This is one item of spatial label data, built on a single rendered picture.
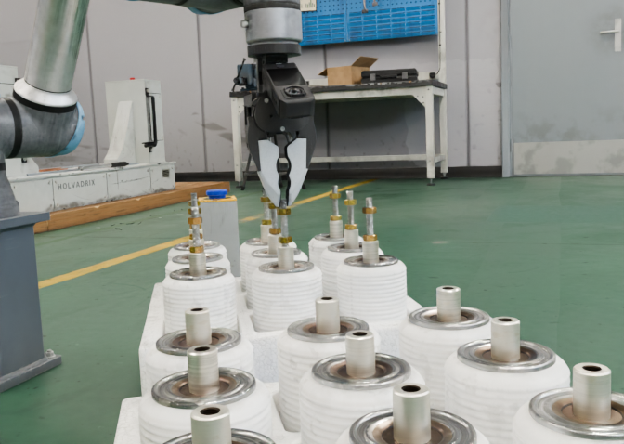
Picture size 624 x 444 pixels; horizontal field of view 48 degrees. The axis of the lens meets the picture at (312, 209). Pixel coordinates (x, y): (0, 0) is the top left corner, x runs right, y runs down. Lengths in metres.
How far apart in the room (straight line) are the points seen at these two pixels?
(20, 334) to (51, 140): 0.37
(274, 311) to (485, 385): 0.44
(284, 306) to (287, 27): 0.36
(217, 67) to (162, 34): 0.65
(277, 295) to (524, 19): 5.12
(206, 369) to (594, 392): 0.26
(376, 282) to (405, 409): 0.52
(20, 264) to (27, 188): 2.26
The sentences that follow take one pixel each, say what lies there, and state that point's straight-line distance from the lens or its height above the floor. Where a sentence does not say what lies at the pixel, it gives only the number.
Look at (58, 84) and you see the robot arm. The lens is 1.41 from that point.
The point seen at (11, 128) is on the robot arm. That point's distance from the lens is 1.40.
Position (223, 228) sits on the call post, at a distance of 1.32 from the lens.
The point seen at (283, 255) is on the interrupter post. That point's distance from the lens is 0.95.
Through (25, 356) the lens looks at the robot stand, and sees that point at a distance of 1.44.
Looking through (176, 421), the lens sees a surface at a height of 0.25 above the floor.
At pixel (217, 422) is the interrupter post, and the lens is 0.41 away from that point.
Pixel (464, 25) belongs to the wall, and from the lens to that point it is 5.96.
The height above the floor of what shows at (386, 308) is 0.20.
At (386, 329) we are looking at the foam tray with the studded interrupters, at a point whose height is 0.18.
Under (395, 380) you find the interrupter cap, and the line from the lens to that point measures 0.52.
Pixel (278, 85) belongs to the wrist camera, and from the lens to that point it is 0.88.
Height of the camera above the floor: 0.44
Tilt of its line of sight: 6 degrees down
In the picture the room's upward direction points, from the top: 2 degrees counter-clockwise
